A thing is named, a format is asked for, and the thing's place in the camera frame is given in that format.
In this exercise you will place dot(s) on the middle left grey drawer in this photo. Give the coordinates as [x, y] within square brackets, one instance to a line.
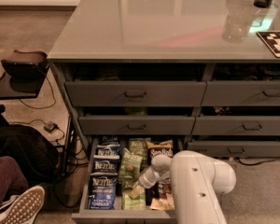
[140, 125]

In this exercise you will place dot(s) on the top left grey drawer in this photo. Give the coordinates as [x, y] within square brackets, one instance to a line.
[135, 93]

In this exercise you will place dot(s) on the grey drawer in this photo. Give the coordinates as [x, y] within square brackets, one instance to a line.
[140, 125]
[242, 93]
[237, 125]
[135, 93]
[237, 149]

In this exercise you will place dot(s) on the dark glass side table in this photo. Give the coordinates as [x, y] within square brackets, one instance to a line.
[12, 88]

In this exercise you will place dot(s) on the black white checker tag board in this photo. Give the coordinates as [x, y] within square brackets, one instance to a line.
[272, 40]

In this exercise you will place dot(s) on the green jalapeno chip bag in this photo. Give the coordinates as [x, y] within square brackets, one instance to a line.
[134, 159]
[127, 203]

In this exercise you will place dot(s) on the rear blue Kettle chip bag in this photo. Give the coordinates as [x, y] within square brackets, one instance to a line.
[108, 150]

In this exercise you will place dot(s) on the front brown sea salt bag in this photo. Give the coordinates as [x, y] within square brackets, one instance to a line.
[162, 196]

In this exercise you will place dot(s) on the black device on side table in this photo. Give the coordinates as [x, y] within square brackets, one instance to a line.
[25, 64]

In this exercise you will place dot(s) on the rear brown sea salt bag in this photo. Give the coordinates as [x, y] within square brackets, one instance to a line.
[165, 148]

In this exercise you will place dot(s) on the bottom right grey drawer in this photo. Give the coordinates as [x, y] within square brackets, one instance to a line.
[237, 149]

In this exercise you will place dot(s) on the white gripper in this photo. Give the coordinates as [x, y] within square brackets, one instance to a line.
[145, 179]

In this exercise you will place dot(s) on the black backpack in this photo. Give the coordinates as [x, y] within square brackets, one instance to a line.
[37, 157]

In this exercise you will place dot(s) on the white soled sneaker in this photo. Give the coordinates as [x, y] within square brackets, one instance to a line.
[22, 209]

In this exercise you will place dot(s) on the front blue Kettle chip bag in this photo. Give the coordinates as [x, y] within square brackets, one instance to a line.
[103, 190]

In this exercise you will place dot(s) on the seated person maroon leg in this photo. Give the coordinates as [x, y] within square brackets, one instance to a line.
[12, 181]

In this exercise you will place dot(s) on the brown sea salt bag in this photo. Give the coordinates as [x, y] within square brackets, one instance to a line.
[165, 148]
[162, 196]

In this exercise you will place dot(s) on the black power adapter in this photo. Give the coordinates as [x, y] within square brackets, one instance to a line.
[50, 126]

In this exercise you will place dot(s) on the middle right grey drawer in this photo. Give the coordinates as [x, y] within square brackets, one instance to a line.
[237, 125]

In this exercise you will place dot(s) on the top right grey drawer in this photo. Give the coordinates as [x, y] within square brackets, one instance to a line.
[242, 93]

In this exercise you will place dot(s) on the open bottom left drawer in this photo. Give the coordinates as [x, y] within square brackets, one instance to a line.
[85, 215]

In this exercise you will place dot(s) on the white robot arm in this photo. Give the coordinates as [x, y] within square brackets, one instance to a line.
[195, 181]

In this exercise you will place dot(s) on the grey drawer cabinet counter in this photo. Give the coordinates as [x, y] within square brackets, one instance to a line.
[179, 40]

